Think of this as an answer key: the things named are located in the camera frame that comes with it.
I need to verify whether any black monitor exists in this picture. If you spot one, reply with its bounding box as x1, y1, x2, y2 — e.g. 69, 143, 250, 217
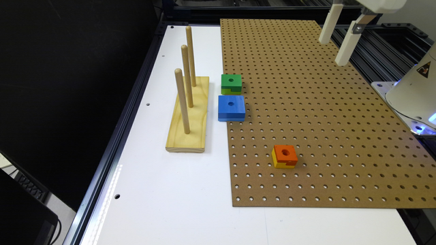
0, 171, 57, 245

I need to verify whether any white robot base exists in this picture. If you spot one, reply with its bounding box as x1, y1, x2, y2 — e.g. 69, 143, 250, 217
371, 46, 435, 137

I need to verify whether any blue wooden block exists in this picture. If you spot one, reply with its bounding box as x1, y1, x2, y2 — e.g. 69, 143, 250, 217
218, 95, 245, 122

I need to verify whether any brown perforated pegboard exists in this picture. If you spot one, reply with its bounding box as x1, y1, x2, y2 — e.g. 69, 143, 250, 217
220, 19, 435, 208

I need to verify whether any wooden peg base board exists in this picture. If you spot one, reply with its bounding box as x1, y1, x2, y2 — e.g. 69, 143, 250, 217
166, 76, 209, 153

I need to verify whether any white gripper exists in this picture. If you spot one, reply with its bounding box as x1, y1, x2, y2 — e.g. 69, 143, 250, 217
318, 0, 407, 66

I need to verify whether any wooden peg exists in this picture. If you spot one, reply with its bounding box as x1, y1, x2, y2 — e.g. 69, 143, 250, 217
174, 68, 190, 134
181, 44, 193, 108
185, 26, 196, 87

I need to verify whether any rear wooden peg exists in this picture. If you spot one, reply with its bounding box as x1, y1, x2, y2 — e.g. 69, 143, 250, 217
185, 26, 196, 87

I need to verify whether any front wooden peg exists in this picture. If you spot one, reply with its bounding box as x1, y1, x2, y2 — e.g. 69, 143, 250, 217
174, 68, 190, 134

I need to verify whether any orange and yellow wooden block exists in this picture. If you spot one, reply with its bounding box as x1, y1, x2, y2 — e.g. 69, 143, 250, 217
272, 145, 298, 169

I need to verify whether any middle wooden peg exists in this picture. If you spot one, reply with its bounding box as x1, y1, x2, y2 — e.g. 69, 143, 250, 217
181, 44, 193, 108

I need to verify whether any green wooden block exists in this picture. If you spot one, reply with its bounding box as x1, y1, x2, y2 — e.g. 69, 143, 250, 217
221, 74, 242, 95

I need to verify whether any black aluminium table frame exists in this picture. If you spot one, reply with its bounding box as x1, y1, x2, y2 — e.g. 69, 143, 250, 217
64, 1, 435, 244

